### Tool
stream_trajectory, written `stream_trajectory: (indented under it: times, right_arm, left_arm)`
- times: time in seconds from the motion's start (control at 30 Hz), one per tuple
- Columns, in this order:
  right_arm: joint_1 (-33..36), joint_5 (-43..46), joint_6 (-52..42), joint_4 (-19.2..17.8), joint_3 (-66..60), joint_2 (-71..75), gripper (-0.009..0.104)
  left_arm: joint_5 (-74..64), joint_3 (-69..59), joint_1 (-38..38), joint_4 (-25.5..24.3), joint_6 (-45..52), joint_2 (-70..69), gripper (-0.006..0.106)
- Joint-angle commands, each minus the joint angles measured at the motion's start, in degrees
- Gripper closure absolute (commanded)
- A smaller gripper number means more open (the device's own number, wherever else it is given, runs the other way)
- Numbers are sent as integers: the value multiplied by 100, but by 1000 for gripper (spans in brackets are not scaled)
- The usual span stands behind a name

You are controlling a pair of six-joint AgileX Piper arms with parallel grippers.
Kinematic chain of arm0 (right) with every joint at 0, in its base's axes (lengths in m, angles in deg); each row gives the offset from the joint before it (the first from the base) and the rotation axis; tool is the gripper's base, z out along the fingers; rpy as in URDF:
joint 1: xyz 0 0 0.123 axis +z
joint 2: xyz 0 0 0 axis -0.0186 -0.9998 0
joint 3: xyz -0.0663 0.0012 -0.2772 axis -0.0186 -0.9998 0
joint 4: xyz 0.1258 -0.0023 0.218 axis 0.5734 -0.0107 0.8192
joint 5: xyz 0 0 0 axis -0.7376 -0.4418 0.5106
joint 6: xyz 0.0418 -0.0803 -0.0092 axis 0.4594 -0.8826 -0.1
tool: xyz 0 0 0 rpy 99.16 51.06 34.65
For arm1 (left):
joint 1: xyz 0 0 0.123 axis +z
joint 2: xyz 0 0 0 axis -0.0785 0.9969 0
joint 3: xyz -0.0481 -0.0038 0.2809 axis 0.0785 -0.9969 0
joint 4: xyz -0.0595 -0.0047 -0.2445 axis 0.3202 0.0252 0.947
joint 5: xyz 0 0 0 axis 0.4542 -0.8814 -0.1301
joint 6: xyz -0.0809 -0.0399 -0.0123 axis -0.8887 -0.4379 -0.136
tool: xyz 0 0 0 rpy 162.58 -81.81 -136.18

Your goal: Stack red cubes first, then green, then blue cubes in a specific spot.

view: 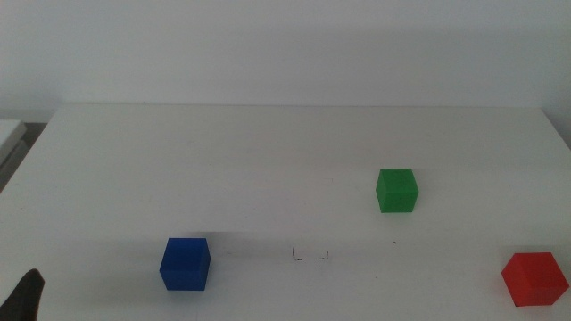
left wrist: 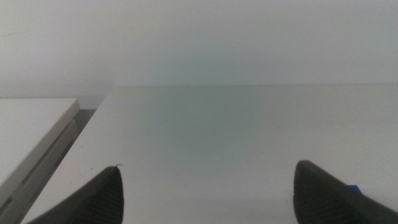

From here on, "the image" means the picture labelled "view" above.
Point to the green foam cube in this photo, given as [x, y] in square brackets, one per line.
[396, 191]

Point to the red foam cube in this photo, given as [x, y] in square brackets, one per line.
[534, 280]

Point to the white side table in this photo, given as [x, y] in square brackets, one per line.
[9, 134]

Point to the blue foam cube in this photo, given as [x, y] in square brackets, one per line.
[184, 265]

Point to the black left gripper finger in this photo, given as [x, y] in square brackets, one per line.
[24, 296]

